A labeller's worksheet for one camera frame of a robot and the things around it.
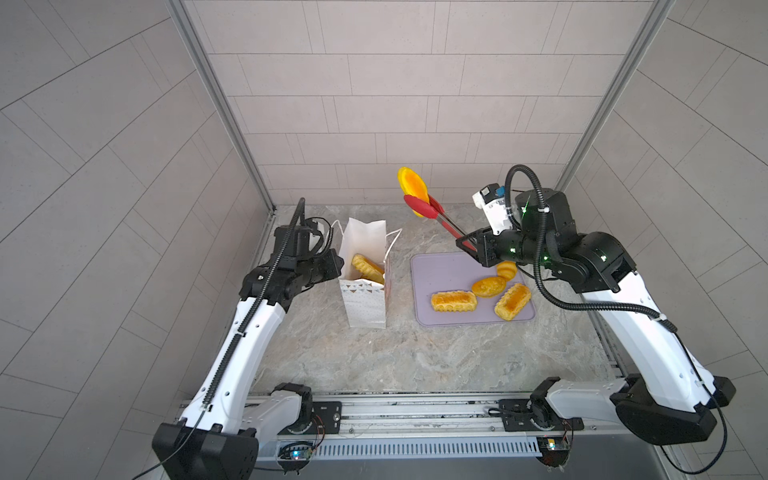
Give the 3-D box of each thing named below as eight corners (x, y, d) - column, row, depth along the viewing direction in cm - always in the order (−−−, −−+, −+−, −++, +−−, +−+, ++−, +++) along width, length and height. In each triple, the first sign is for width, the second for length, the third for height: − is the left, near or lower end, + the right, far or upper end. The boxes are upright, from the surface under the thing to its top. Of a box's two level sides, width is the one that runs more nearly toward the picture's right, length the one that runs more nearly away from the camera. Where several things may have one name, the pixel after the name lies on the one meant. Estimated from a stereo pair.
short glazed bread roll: (490, 311, 89) (492, 307, 87) (513, 283, 95) (516, 279, 93) (508, 325, 86) (511, 322, 84) (531, 296, 92) (534, 292, 90)
